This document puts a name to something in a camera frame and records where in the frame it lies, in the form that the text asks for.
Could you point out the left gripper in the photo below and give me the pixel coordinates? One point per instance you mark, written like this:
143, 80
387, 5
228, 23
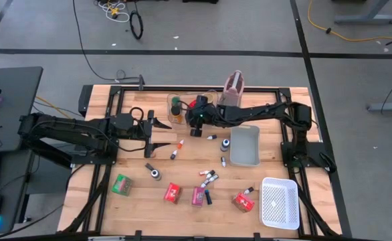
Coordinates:
150, 134

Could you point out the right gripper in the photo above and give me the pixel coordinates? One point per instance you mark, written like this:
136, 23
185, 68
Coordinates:
202, 115

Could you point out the gold lid seasoning jar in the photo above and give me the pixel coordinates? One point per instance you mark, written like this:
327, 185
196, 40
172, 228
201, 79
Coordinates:
212, 97

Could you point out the orange spice jar black lid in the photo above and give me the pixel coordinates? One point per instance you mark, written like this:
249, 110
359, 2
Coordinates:
176, 109

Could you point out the small black bottle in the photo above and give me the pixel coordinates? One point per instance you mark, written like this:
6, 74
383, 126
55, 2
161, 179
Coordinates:
149, 166

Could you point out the blue cap colouring bottle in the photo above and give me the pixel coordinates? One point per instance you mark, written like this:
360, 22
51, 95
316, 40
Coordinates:
225, 145

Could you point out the white lid spice jar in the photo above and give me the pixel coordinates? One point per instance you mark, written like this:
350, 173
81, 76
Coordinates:
156, 175

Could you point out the red cap small dropper bottle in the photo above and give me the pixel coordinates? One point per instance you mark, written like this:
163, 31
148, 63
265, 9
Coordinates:
203, 172

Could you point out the red Froot Loops cereal box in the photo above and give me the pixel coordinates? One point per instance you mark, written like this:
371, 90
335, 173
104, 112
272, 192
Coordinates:
173, 193
243, 202

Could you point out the green label small dropper bottle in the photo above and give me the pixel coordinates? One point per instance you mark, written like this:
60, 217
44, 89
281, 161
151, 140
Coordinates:
214, 178

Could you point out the purple label small dropper bottle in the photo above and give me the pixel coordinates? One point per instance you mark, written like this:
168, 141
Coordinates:
203, 184

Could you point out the magenta Raisin Bran cereal box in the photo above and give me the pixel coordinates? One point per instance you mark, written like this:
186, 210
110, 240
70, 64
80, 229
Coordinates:
198, 197

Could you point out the dark blue tube teal ends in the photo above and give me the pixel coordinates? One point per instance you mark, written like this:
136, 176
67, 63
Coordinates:
208, 197

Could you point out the white perforated plastic basket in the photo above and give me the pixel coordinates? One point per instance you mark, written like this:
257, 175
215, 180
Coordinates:
279, 204

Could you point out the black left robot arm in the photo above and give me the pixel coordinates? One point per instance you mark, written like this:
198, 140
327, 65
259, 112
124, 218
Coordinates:
65, 129

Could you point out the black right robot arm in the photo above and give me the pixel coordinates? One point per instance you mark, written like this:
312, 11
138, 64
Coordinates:
259, 112

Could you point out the clear plastic organizer bin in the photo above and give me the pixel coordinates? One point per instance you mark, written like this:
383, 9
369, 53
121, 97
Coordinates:
171, 125

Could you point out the gray plastic bin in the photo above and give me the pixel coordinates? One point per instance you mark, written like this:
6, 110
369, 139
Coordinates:
245, 147

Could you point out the green cereal box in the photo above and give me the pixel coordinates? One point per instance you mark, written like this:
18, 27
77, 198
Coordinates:
121, 185

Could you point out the black desk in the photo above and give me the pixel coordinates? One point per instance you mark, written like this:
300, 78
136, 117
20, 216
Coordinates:
12, 107

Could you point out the gray desk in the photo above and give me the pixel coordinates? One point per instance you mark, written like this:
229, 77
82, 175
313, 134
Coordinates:
10, 174

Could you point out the gray desk leg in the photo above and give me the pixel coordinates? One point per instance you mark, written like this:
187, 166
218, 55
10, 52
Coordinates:
366, 18
390, 107

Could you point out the black metal table frame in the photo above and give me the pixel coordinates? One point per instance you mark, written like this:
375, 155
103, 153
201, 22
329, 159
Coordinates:
149, 88

